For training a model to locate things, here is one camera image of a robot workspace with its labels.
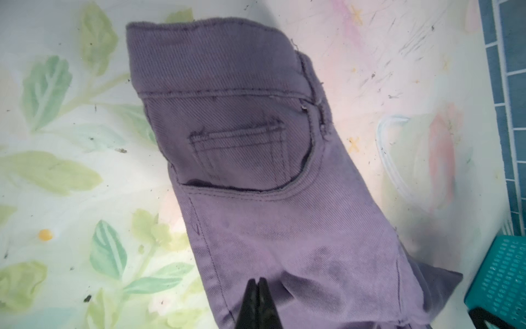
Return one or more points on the teal plastic basket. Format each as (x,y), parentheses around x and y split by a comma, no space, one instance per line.
(496,297)

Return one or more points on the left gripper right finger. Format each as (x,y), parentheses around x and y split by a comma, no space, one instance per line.
(268,317)

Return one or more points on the purple trousers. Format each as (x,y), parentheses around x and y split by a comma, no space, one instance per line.
(265,184)

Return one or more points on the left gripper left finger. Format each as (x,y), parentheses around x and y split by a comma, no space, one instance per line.
(248,315)

